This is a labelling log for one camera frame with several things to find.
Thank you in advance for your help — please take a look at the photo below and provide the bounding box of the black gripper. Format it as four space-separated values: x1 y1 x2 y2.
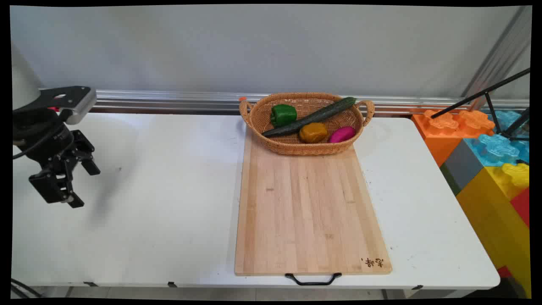
13 109 101 208

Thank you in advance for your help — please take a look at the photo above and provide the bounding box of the orange-yellow potato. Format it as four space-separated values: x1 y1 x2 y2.
299 122 328 144

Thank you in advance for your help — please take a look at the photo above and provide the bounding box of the green bell pepper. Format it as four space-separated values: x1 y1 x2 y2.
270 104 298 128

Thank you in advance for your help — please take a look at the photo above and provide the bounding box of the woven wicker basket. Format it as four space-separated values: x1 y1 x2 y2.
238 92 375 156

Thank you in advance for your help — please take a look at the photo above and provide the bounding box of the wooden cutting board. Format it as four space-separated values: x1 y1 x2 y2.
234 127 393 277

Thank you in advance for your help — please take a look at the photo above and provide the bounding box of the dark green cucumber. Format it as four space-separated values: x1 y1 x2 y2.
261 97 357 137

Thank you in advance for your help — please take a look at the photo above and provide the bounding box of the magenta sweet potato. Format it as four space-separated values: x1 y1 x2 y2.
329 126 356 144

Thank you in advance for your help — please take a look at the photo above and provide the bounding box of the orange giant building block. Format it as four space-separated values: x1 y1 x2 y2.
412 109 496 167

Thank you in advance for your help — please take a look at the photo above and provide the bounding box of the grey giant building block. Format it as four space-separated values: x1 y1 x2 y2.
440 139 484 196

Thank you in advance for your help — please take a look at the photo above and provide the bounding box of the black tripod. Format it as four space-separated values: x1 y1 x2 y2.
431 68 531 141

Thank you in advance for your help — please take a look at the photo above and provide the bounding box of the blue giant building block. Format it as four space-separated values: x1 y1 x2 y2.
464 110 530 167

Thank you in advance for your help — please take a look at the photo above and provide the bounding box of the yellow giant building block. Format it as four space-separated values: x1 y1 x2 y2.
456 163 531 298

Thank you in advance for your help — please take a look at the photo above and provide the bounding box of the red giant building block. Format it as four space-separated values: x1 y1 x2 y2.
510 187 530 228

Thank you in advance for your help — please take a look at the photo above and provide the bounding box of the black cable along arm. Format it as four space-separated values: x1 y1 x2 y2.
13 125 64 160

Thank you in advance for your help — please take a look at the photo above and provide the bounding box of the aluminium rail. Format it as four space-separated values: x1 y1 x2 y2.
38 89 530 116

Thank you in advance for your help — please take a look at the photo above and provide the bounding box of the thin black cable loop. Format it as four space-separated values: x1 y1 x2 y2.
11 278 44 299

